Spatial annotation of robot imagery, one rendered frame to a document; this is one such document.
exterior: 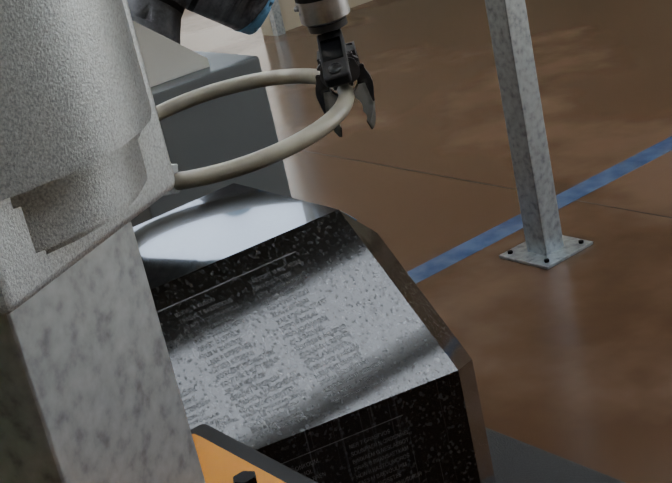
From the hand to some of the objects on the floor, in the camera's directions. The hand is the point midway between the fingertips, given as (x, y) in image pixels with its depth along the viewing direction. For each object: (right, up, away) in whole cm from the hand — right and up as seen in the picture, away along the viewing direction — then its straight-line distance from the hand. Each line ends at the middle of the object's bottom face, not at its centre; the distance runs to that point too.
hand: (355, 127), depth 228 cm
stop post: (+60, -25, +149) cm, 162 cm away
